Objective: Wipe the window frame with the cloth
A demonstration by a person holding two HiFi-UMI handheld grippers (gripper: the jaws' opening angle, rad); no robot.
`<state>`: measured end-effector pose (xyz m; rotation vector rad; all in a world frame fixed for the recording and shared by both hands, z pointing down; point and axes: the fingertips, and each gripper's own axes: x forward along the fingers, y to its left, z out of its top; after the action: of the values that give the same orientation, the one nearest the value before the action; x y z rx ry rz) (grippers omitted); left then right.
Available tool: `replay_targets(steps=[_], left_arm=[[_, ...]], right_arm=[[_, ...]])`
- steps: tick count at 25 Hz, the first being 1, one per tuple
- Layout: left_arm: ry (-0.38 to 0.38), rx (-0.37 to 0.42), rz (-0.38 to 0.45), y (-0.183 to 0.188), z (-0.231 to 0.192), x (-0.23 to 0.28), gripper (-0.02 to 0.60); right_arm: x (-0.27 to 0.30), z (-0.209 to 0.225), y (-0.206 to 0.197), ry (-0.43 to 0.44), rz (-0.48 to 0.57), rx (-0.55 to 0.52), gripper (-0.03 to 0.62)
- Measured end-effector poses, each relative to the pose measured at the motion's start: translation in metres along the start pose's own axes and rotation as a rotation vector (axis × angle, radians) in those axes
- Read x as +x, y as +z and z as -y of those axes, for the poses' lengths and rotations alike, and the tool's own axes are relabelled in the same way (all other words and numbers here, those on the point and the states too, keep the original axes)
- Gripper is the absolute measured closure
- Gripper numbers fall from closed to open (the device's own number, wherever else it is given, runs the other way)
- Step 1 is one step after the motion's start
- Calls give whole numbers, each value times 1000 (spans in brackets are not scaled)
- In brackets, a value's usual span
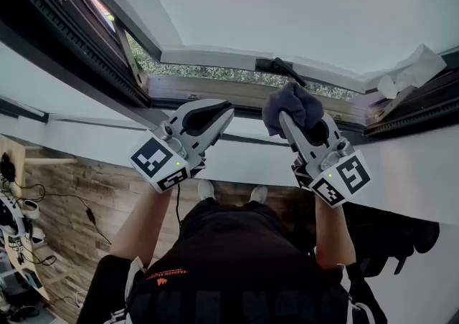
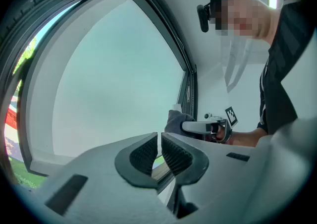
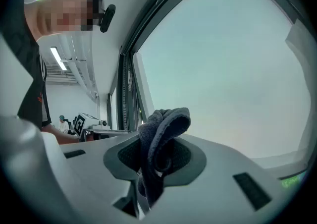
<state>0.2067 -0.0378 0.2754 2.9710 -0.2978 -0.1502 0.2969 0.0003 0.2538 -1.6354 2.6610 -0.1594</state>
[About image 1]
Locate black window handle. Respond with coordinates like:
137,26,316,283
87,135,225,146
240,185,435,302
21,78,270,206
255,57,308,87

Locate dark blue cleaning cloth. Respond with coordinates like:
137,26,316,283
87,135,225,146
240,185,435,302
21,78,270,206
261,81,326,139

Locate person's black clothing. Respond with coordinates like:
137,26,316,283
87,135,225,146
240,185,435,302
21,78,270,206
77,196,388,324

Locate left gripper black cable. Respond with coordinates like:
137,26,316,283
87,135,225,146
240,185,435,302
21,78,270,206
174,182,184,230

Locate person's left forearm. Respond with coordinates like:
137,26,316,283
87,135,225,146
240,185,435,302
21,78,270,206
109,181,180,270

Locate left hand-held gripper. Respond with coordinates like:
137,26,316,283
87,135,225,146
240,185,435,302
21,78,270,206
129,98,235,194

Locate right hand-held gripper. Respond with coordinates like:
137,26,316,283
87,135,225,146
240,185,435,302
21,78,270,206
278,111,372,208

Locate person's right forearm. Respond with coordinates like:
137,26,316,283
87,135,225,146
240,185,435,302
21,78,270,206
314,196,356,272

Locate black device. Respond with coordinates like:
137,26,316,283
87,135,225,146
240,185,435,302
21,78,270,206
0,152,17,184

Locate person's left white shoe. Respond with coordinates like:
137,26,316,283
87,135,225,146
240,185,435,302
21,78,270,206
197,178,216,201

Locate black office chair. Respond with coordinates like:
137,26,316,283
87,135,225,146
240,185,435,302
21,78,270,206
344,202,440,277

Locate white boxy device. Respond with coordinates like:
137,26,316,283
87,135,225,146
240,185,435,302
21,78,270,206
30,225,46,244

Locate white rounded device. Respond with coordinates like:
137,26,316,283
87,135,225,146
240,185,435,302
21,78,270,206
22,199,41,219

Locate person's right white shoe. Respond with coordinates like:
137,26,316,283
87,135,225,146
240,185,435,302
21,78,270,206
250,185,269,204

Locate black cable with adapter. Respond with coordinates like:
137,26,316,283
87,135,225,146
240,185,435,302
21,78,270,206
21,182,112,247

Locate crumpled white tissue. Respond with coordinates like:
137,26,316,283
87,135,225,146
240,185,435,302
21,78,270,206
377,42,448,100

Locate person's white shoe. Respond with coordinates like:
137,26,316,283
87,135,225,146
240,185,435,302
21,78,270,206
250,185,269,204
197,178,216,201

